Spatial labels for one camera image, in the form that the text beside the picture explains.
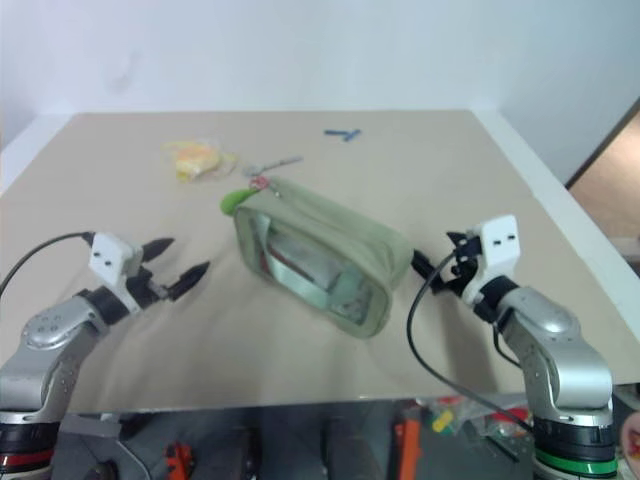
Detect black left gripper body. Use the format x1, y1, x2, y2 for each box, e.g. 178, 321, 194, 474
125, 265, 177, 307

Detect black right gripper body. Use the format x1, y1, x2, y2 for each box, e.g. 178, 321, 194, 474
430, 234, 484, 297

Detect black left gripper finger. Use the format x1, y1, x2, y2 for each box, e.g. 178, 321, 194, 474
166, 260, 212, 302
140, 237, 176, 262

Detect green transparent pouch bag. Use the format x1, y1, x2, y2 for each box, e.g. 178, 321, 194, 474
233, 178, 414, 342

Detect green zipper pull tab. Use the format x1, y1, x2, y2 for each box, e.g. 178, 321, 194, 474
220, 187, 261, 216

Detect yellow item in plastic bag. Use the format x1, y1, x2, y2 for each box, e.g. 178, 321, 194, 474
160, 139, 239, 184

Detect orange black tool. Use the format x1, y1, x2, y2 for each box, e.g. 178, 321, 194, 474
163, 441, 197, 480

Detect orange plastic bar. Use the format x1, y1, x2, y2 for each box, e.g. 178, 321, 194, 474
395, 418, 422, 480

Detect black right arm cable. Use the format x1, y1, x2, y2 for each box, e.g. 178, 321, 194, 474
405, 248, 534, 464

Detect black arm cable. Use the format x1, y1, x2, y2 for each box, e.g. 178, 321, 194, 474
405, 248, 534, 464
0, 230, 96, 294

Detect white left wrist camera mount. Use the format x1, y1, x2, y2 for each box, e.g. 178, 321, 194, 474
89, 231, 144, 314

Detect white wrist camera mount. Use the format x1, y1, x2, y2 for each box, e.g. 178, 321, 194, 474
89, 231, 144, 314
461, 214, 522, 307

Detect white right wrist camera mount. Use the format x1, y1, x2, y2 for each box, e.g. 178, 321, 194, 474
461, 214, 522, 307

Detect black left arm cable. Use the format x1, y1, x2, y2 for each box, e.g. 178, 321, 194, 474
0, 230, 96, 294

